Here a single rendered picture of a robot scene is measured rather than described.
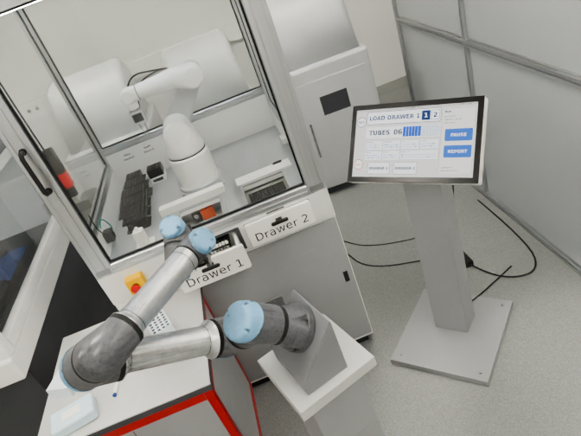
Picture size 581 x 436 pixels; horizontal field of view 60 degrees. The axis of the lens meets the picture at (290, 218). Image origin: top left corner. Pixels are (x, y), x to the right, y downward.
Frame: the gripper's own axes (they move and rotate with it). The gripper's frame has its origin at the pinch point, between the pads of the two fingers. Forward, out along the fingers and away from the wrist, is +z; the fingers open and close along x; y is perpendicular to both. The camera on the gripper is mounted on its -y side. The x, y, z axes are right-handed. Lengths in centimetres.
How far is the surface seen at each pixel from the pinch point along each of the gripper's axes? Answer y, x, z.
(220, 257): -3.1, 4.4, 12.1
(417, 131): -13, 92, -4
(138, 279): -10.7, -30.8, 18.9
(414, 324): 36, 75, 92
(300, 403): 61, 16, -12
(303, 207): -13.5, 42.6, 19.8
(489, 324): 51, 106, 82
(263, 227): -12.3, 24.0, 21.4
